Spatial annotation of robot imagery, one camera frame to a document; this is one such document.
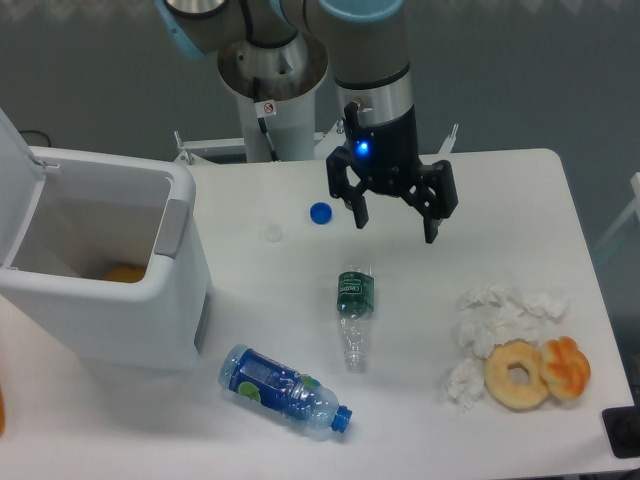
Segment crumpled white tissue upper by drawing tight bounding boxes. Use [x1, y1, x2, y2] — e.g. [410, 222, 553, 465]
[454, 283, 570, 359]

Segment white frame at right edge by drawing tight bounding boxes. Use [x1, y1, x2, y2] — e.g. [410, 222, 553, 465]
[593, 172, 639, 268]

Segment orange object at left edge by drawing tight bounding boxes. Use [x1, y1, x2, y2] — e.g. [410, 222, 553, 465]
[0, 383, 6, 437]

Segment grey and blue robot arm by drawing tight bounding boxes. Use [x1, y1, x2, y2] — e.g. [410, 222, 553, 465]
[157, 1, 458, 242]

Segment white trash bin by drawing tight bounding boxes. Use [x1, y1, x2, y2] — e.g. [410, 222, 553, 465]
[1, 118, 212, 370]

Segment plain ring donut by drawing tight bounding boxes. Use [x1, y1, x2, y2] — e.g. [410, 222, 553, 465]
[483, 341, 549, 411]

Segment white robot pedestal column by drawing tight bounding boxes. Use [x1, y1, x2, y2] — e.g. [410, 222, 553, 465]
[218, 33, 328, 163]

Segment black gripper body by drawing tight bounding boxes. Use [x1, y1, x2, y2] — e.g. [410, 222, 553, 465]
[339, 102, 421, 197]

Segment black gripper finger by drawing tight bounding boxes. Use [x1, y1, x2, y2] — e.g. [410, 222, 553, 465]
[405, 160, 458, 244]
[326, 147, 369, 229]

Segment blue label plastic bottle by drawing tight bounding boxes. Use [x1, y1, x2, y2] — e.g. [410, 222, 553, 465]
[218, 344, 352, 433]

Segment orange item in bin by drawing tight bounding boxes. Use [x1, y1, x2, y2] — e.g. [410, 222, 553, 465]
[103, 265, 146, 283]

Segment white metal base frame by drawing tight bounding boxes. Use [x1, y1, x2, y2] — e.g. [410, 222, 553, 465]
[172, 119, 460, 165]

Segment blue bottle cap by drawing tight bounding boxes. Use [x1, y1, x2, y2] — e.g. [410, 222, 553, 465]
[309, 202, 333, 225]

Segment white bottle cap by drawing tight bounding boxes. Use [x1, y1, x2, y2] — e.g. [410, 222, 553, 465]
[263, 224, 284, 243]

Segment black cable on pedestal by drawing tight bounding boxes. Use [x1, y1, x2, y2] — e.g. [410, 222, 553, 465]
[251, 77, 280, 163]

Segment green label clear plastic bottle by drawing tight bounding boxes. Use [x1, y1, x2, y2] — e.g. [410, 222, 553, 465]
[336, 264, 375, 373]

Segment crumpled white tissue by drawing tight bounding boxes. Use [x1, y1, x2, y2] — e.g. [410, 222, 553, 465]
[454, 283, 570, 359]
[446, 358, 485, 411]

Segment crumpled white tissue lower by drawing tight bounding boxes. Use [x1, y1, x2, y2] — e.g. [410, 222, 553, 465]
[446, 358, 485, 411]

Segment orange twisted bread roll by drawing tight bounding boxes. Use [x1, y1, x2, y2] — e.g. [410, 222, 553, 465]
[540, 336, 591, 401]

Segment black device at table edge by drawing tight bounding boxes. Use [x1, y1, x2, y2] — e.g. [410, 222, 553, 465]
[602, 406, 639, 459]

